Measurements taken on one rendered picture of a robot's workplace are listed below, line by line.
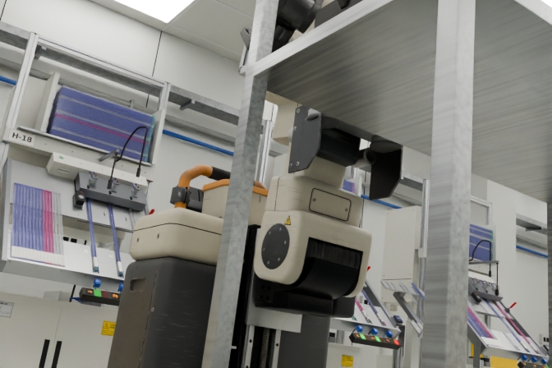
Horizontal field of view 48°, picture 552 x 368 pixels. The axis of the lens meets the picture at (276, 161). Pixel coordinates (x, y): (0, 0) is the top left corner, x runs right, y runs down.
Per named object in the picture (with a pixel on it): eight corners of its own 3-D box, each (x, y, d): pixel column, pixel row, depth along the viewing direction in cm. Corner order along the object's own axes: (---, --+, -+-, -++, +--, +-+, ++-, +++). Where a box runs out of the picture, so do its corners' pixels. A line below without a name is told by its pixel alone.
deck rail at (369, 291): (395, 339, 348) (401, 331, 346) (392, 339, 347) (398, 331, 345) (342, 258, 404) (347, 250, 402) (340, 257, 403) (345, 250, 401)
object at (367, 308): (393, 334, 347) (397, 330, 346) (301, 318, 313) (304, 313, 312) (378, 310, 362) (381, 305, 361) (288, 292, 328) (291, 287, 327)
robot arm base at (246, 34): (279, 50, 152) (238, 31, 146) (297, 23, 149) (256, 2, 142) (288, 68, 146) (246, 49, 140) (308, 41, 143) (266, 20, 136)
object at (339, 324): (392, 339, 347) (399, 329, 345) (299, 323, 313) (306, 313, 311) (391, 338, 348) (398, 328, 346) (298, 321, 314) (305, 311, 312)
